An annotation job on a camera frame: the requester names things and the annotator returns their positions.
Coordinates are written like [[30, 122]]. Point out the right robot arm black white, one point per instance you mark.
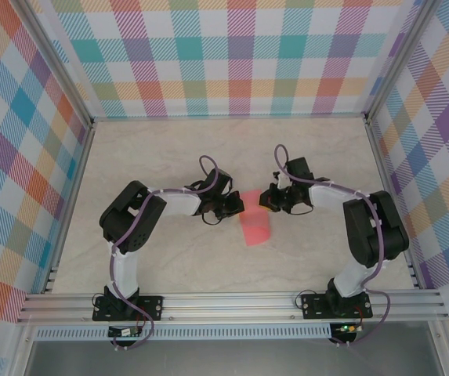
[[377, 231]]

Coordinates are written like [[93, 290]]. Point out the grey metal panel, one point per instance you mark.
[[228, 358]]

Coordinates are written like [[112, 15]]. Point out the aluminium side rail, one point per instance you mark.
[[72, 207], [384, 176]]

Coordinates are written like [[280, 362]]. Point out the circuit board with lit LED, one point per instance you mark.
[[347, 328]]

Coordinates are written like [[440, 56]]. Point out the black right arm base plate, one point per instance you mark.
[[314, 307]]

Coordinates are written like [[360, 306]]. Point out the black circuit board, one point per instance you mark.
[[124, 332]]

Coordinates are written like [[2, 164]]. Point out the aluminium corner post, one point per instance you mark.
[[57, 62], [400, 58]]

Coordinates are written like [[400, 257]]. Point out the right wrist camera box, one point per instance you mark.
[[278, 182]]

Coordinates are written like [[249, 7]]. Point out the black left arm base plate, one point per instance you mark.
[[149, 307]]

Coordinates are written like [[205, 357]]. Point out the thin aluminium back rail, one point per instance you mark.
[[228, 117]]

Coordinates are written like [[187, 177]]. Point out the aluminium mounting rail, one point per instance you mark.
[[228, 307]]

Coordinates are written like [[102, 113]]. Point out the pink square paper sheet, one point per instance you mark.
[[255, 231]]

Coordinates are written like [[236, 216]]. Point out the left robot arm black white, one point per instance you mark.
[[130, 219]]

